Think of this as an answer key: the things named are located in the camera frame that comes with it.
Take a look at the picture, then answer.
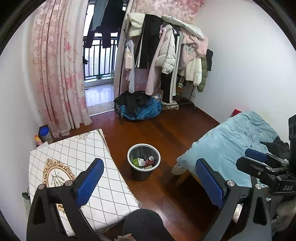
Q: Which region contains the orange cap bottle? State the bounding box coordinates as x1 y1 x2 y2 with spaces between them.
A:
34 135 43 146

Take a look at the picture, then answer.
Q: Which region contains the pink floral curtain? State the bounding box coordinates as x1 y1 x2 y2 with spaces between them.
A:
32 1 92 138

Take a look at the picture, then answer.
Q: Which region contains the pink coat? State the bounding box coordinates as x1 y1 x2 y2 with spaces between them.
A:
179 28 208 69

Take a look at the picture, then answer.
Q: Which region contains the black trousers knee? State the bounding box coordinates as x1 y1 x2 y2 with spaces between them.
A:
123 209 174 241

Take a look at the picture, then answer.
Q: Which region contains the green cardboard box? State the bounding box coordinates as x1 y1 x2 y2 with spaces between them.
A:
132 158 146 168

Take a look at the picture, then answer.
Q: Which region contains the white round trash bin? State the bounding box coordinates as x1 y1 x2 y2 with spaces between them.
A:
127 144 161 181

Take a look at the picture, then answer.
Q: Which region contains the red bed sheet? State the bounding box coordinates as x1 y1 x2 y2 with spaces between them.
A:
231 109 241 117

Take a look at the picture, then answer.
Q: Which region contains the blue lid jar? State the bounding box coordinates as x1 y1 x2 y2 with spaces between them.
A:
39 126 53 144

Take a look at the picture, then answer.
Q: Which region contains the black clothes rack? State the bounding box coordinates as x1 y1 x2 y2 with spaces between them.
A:
114 20 196 109

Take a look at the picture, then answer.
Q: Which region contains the blue clothes pile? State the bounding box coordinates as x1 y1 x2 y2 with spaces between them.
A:
114 91 162 121

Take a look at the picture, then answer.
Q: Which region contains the light blue blanket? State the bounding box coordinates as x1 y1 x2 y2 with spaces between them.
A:
171 111 278 187

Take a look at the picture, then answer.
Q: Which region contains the white puffer jacket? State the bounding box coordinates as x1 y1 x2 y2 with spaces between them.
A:
154 25 177 74

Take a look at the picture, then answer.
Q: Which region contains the white diamond pattern tablecloth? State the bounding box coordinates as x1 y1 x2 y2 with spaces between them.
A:
27 129 140 240

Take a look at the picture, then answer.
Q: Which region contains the black balcony railing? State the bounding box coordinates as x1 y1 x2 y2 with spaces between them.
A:
83 36 118 82

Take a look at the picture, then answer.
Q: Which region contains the red cola can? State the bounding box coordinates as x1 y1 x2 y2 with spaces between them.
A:
145 156 155 166

